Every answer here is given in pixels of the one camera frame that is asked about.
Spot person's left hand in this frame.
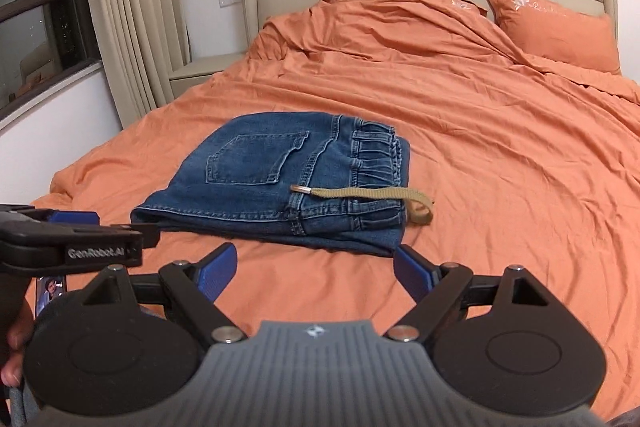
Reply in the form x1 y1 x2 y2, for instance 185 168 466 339
0 279 39 385

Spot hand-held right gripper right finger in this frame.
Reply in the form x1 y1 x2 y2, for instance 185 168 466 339
382 244 551 344

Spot orange duvet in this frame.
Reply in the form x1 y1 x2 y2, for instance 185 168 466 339
30 0 640 427

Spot khaki woven belt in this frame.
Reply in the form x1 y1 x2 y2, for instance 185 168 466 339
291 184 436 225

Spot dark framed window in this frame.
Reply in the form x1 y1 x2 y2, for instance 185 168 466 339
0 0 103 108

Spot beige curtain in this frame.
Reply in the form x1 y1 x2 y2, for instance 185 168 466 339
80 0 192 130

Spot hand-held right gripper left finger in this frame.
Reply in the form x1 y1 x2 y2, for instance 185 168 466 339
82 242 248 345

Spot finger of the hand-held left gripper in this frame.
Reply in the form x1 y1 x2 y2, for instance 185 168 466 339
47 210 101 226
106 223 162 251

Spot beige nightstand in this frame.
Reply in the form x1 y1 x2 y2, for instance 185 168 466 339
169 52 246 100

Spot orange pillow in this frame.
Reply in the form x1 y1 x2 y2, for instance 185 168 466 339
435 0 490 20
482 0 622 75

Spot blue denim pants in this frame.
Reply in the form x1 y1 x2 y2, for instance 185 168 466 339
130 112 412 258

